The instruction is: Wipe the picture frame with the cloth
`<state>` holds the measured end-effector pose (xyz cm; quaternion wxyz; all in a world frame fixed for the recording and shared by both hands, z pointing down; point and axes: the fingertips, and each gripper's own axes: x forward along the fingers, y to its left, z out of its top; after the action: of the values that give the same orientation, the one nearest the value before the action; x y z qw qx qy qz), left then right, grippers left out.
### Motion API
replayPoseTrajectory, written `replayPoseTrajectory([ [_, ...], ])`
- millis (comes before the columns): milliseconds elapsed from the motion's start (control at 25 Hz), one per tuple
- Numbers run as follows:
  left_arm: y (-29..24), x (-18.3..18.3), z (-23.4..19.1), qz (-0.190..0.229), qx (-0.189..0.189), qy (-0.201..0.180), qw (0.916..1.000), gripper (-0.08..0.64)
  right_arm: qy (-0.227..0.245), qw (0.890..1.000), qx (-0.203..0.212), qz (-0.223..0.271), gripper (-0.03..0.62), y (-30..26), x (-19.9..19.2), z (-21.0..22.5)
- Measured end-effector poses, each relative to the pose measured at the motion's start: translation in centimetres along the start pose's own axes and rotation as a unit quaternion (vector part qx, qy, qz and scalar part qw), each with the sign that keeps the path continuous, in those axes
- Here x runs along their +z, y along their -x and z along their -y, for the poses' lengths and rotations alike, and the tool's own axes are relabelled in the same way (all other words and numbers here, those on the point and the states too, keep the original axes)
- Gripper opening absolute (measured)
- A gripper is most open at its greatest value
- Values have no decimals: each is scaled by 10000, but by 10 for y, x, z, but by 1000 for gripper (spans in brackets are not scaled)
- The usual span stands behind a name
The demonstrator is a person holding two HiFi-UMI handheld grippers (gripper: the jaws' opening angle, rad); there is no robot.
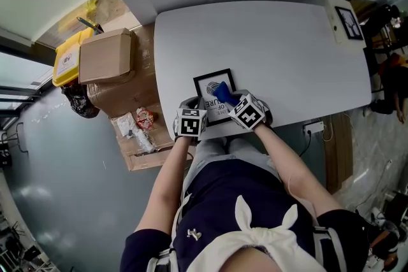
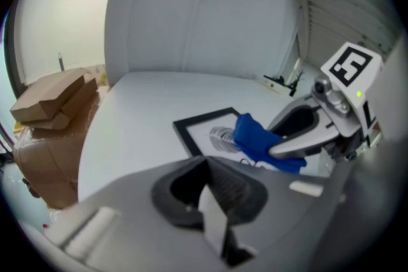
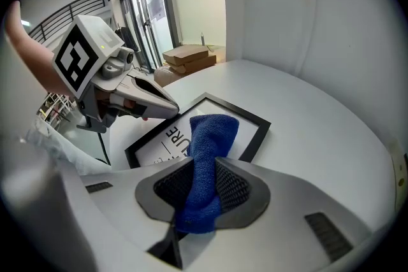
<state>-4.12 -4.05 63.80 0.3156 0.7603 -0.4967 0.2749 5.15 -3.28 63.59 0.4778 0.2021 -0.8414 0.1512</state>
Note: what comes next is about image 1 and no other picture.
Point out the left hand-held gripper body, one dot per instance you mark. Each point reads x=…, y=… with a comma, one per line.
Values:
x=191, y=124

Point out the clear plastic wrap bundle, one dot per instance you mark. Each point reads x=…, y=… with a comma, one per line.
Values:
x=145, y=141

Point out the brown wooden board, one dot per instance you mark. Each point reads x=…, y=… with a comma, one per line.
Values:
x=339, y=153

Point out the red patterned packet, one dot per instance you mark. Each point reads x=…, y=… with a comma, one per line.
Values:
x=146, y=119

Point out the person's head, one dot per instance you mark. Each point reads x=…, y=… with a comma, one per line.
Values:
x=271, y=264

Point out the black-framed window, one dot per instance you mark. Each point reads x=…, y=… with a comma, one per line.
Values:
x=19, y=73

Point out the white power strip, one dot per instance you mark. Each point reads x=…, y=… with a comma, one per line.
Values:
x=314, y=127

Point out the brown cardboard box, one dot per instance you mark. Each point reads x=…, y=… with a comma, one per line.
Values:
x=105, y=57

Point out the silver brooch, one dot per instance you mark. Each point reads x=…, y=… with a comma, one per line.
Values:
x=194, y=234

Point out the person's left forearm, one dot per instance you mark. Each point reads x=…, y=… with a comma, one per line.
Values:
x=169, y=181

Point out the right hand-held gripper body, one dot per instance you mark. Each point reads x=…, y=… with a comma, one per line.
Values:
x=248, y=113

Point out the yellow bin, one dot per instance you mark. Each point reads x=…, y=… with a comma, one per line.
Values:
x=63, y=63

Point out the white bow collar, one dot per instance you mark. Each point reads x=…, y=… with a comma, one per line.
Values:
x=261, y=237

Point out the navy shirt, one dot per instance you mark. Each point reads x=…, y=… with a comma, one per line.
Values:
x=236, y=194

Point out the person's right forearm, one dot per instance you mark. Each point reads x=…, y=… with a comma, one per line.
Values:
x=283, y=156

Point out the white table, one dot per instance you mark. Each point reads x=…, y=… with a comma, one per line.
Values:
x=271, y=41

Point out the blue cloth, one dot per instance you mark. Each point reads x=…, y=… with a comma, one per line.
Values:
x=223, y=92

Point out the black rubbish bag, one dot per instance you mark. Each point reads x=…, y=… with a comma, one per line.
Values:
x=79, y=102

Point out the grey trousers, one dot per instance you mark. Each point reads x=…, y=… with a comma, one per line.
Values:
x=216, y=153

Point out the black photo frame fingerprint print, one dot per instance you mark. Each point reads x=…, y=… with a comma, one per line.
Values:
x=202, y=86

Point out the large flattened cardboard box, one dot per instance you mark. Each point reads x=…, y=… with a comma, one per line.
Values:
x=140, y=95

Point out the white box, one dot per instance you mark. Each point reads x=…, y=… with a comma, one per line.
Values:
x=331, y=16

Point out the black-framed tree picture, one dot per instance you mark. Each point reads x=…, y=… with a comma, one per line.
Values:
x=349, y=23

